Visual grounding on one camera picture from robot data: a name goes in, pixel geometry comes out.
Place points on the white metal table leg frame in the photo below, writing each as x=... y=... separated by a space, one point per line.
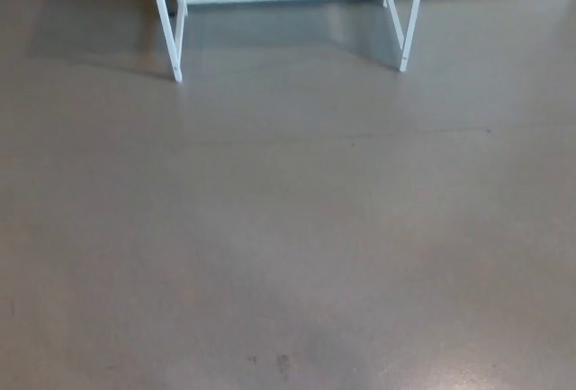
x=164 y=20
x=411 y=14

